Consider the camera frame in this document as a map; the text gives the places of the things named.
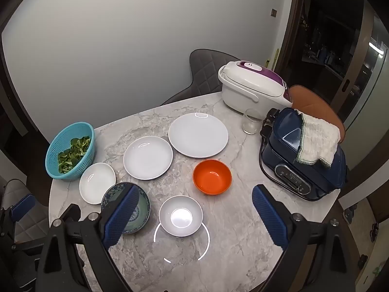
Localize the plain white bowl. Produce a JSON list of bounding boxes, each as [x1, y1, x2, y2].
[[159, 195, 203, 237]]

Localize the orange chair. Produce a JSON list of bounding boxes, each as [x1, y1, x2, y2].
[[288, 84, 346, 143]]

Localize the blue floral patterned bowl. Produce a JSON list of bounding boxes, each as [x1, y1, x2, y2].
[[100, 182, 151, 235]]

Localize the green leafy vegetables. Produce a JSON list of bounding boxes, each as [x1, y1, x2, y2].
[[58, 136, 92, 174]]

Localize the small white plate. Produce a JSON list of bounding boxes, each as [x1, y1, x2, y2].
[[79, 162, 116, 205]]

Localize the dark glass door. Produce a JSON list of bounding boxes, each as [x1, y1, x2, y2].
[[274, 0, 389, 134]]

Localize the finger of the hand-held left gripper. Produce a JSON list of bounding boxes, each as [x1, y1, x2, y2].
[[0, 193, 36, 244]]

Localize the light grey quilted chair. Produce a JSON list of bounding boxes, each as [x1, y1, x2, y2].
[[0, 179, 51, 250]]

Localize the stack of white plates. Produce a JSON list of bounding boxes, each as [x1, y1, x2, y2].
[[168, 112, 229, 159]]

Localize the orange bowl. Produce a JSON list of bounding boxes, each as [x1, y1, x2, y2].
[[193, 159, 233, 196]]

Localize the white dish cloth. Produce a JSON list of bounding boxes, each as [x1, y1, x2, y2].
[[293, 109, 341, 168]]

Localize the clear drinking glass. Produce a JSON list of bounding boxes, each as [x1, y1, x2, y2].
[[242, 109, 263, 135]]

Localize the dark grey quilted chair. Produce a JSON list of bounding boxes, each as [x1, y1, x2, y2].
[[160, 49, 240, 107]]

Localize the teal plastic colander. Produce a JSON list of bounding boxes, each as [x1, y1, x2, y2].
[[45, 122, 95, 180]]

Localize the dark blue multi-cooker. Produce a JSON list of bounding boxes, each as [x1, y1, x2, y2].
[[260, 107, 347, 201]]

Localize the medium white plate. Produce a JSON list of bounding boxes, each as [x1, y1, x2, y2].
[[123, 136, 174, 181]]

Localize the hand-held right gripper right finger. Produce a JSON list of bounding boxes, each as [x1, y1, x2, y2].
[[252, 184, 356, 292]]

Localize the white purple rice cooker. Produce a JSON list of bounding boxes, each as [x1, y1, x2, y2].
[[218, 61, 294, 111]]

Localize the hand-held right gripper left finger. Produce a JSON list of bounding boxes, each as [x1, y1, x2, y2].
[[36, 185, 140, 292]]

